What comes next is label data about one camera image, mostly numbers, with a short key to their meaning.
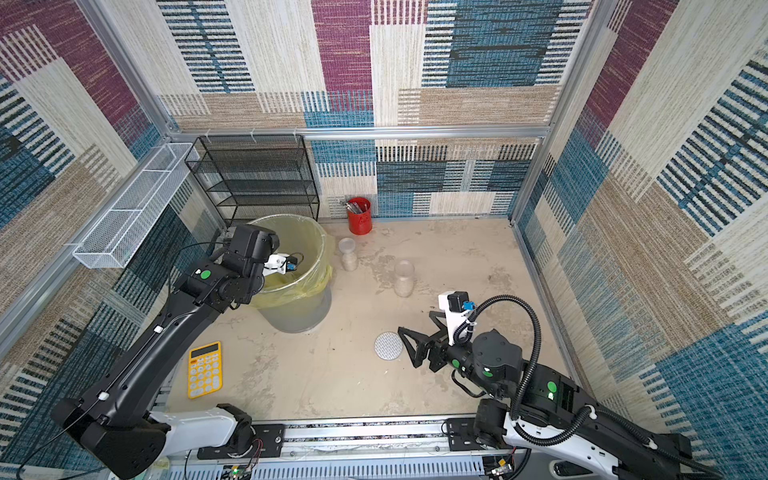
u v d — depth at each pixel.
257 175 1.08
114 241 0.71
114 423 0.38
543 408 0.44
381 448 0.73
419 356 0.54
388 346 0.87
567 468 0.65
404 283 0.99
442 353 0.53
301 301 0.74
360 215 1.08
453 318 0.53
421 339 0.53
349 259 1.03
